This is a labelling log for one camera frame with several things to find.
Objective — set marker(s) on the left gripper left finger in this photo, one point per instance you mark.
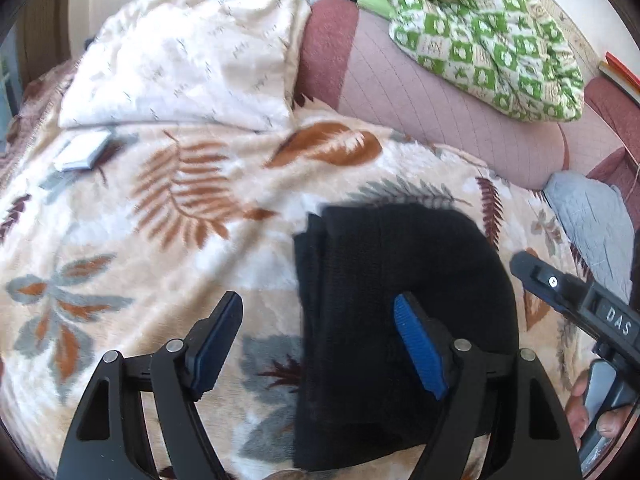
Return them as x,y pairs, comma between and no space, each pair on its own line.
107,438

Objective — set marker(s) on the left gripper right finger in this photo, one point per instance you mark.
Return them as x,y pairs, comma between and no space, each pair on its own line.
529,436

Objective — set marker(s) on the black pants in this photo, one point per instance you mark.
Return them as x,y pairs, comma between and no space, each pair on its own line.
359,397

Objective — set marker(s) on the right hand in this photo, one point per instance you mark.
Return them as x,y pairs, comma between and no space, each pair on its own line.
609,425

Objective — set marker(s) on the grey blue pillow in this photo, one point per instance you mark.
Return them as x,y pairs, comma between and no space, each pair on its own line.
596,221

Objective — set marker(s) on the leaf pattern fleece blanket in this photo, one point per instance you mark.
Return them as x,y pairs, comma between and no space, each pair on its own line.
133,253

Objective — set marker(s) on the small grey white box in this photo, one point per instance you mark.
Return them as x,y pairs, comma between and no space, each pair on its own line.
82,152

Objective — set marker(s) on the pink quilted headboard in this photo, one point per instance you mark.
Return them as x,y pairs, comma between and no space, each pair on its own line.
349,62

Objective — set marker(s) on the green white checkered quilt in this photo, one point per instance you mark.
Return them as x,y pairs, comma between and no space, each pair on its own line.
510,54

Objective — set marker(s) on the cream white pillow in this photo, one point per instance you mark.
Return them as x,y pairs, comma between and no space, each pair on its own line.
230,62

